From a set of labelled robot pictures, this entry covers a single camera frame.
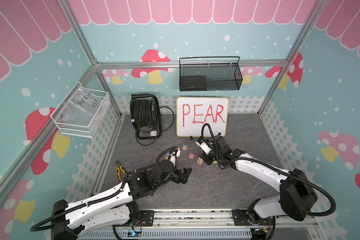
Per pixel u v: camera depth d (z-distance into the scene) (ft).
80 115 2.46
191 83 2.92
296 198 1.38
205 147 2.48
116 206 1.57
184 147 3.26
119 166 3.01
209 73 3.12
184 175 2.08
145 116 3.01
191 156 3.11
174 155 1.99
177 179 1.75
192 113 3.26
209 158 2.43
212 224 2.43
